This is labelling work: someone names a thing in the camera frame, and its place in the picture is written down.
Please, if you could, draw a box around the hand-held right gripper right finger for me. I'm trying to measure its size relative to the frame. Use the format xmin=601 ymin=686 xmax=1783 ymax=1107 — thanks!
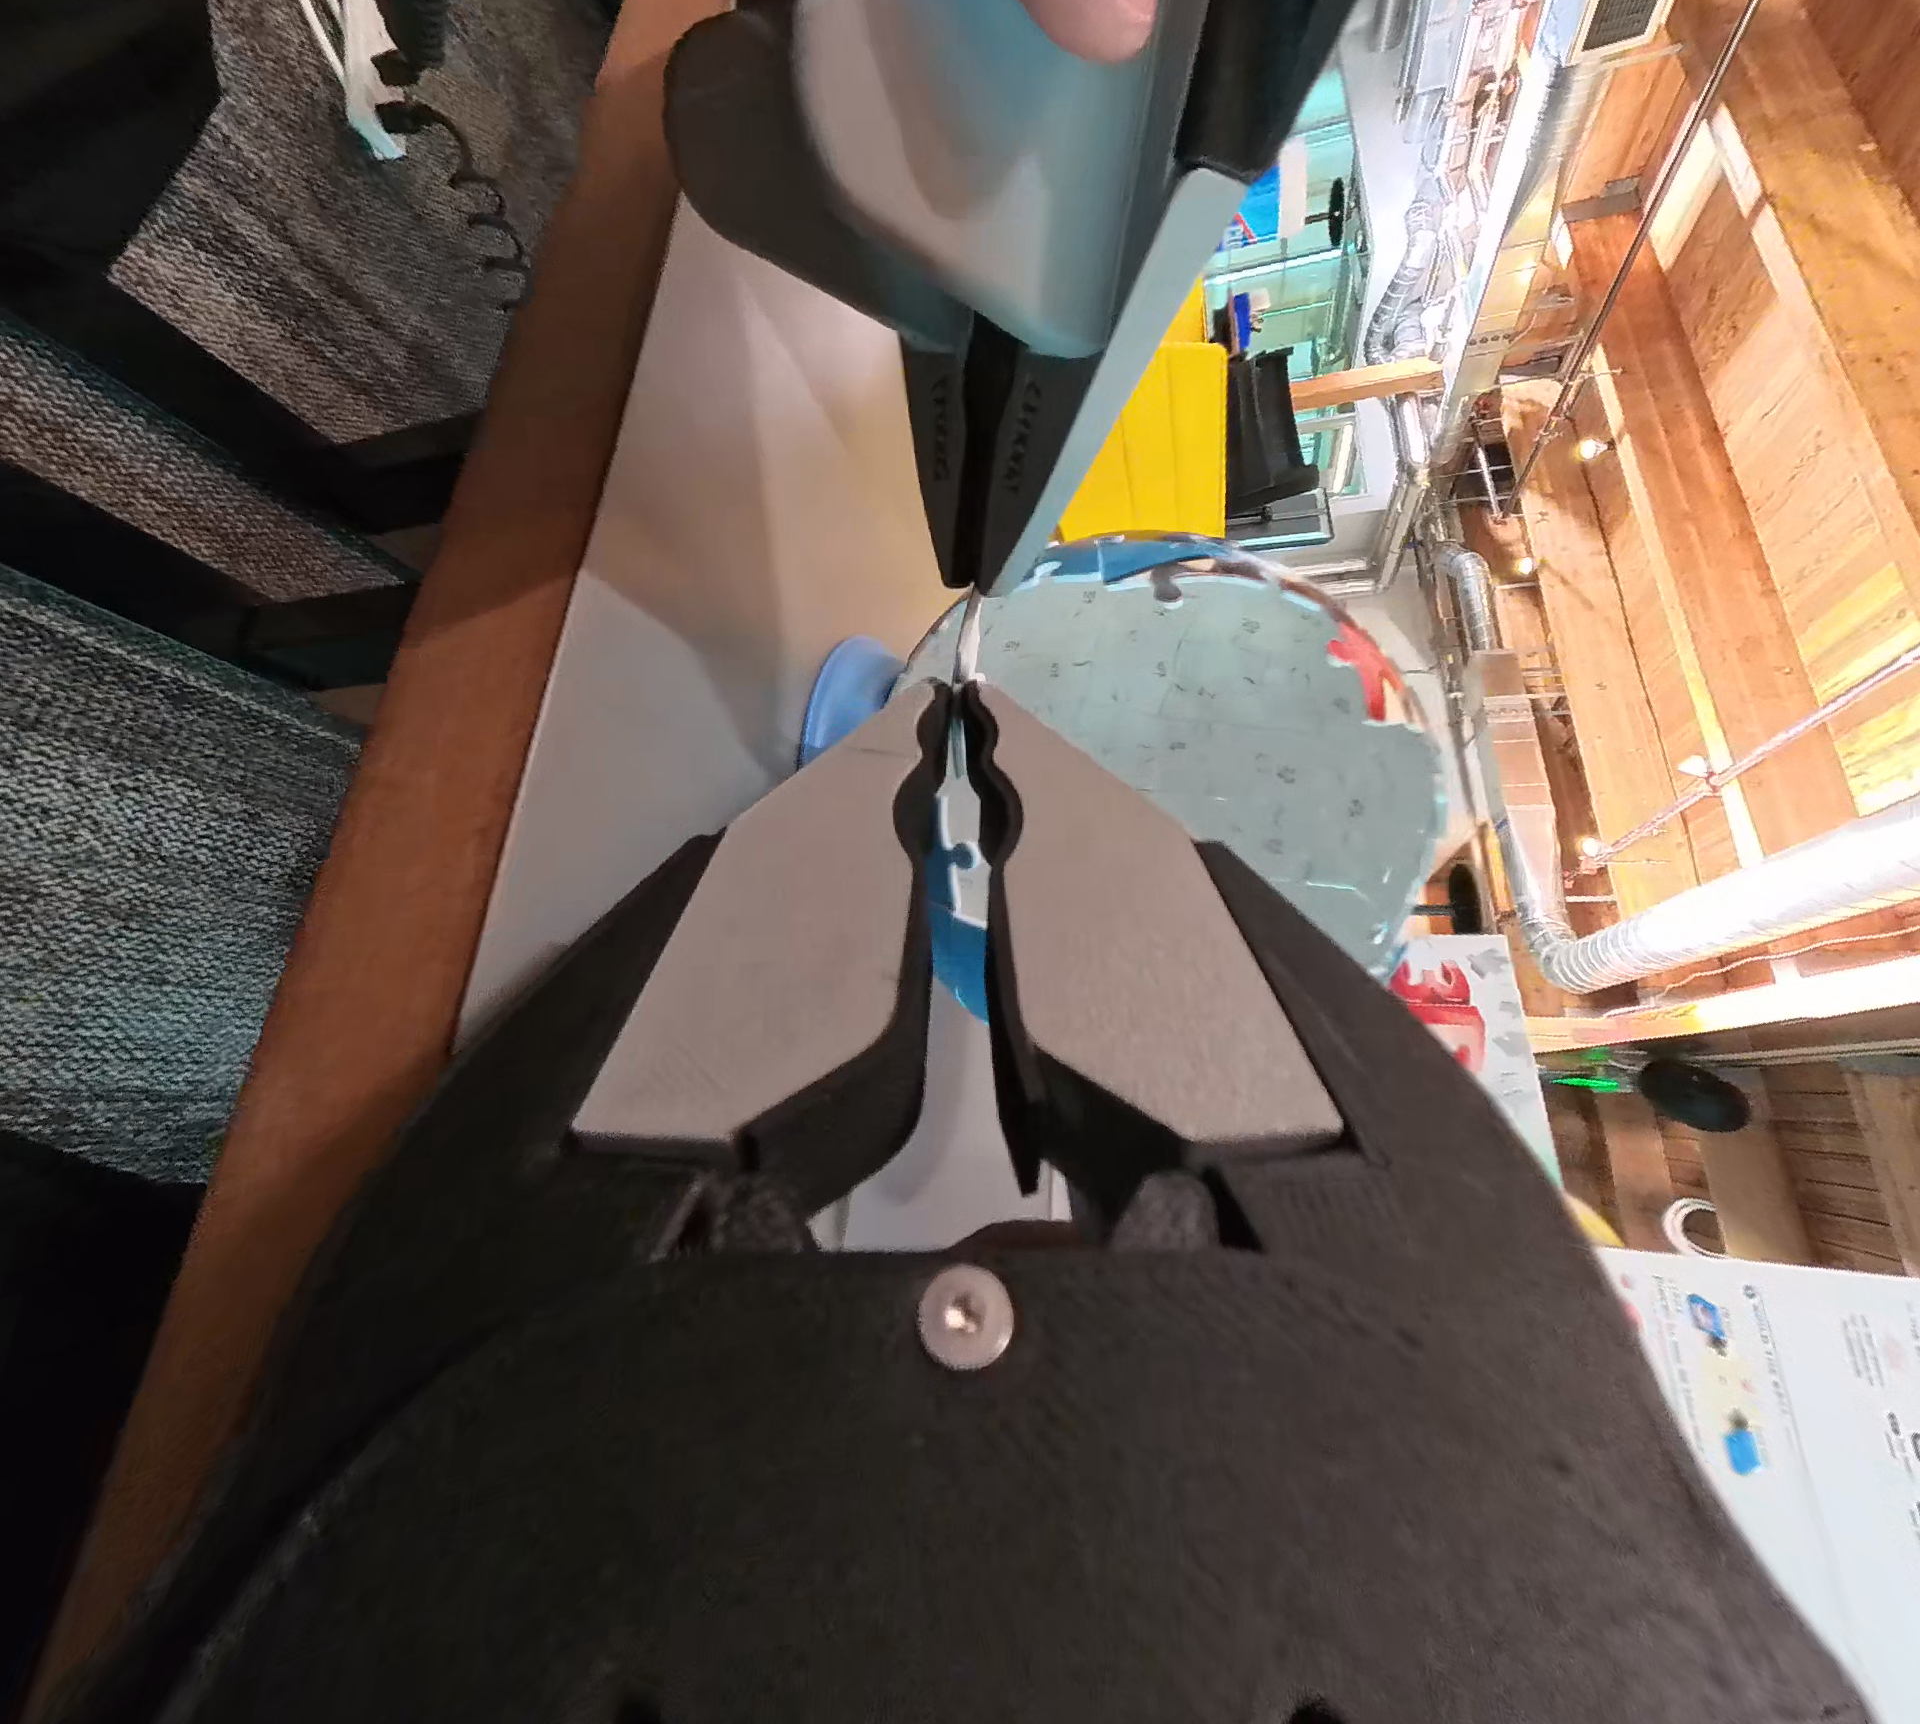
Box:
xmin=965 ymin=680 xmax=1349 ymax=1235

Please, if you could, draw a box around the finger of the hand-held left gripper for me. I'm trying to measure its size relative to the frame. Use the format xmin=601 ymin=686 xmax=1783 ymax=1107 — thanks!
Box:
xmin=896 ymin=326 xmax=980 ymax=585
xmin=956 ymin=164 xmax=1259 ymax=593

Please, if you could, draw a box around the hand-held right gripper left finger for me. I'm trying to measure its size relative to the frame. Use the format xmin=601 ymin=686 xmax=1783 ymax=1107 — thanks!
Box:
xmin=567 ymin=679 xmax=970 ymax=1224

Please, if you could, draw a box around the white-backed puzzle piece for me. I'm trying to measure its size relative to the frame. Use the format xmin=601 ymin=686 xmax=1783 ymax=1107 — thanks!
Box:
xmin=949 ymin=585 xmax=996 ymax=797

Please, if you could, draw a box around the blue puzzle ball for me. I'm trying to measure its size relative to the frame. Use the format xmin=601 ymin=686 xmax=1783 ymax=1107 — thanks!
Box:
xmin=896 ymin=531 xmax=1451 ymax=1024

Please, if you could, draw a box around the blue ball stand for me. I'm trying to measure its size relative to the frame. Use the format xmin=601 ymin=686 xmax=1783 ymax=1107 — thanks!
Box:
xmin=802 ymin=637 xmax=920 ymax=771

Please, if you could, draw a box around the yellow plastic bin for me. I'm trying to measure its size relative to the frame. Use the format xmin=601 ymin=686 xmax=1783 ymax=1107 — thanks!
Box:
xmin=1056 ymin=336 xmax=1236 ymax=545

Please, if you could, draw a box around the black office chair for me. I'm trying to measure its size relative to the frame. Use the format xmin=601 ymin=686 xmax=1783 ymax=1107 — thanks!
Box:
xmin=1223 ymin=347 xmax=1335 ymax=545

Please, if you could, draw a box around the red printed paper sheet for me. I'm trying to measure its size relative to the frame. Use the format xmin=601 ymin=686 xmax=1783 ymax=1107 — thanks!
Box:
xmin=1387 ymin=933 xmax=1567 ymax=1196

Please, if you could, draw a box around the black round fixture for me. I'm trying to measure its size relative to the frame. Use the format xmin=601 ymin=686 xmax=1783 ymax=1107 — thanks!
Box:
xmin=1634 ymin=1057 xmax=1758 ymax=1136

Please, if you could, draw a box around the white power strip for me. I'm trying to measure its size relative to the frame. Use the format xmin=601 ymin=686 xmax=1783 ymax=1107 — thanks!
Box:
xmin=337 ymin=0 xmax=411 ymax=164

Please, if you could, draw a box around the white insulated pipe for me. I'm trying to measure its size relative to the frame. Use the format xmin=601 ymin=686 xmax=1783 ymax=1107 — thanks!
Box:
xmin=1527 ymin=797 xmax=1920 ymax=995

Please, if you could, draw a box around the white instruction sheet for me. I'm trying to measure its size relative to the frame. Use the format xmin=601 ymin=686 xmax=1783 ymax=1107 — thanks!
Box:
xmin=1594 ymin=1241 xmax=1920 ymax=1724

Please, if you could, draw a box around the silver metal duct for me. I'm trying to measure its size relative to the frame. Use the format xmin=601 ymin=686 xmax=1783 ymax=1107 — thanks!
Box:
xmin=1433 ymin=536 xmax=1571 ymax=954

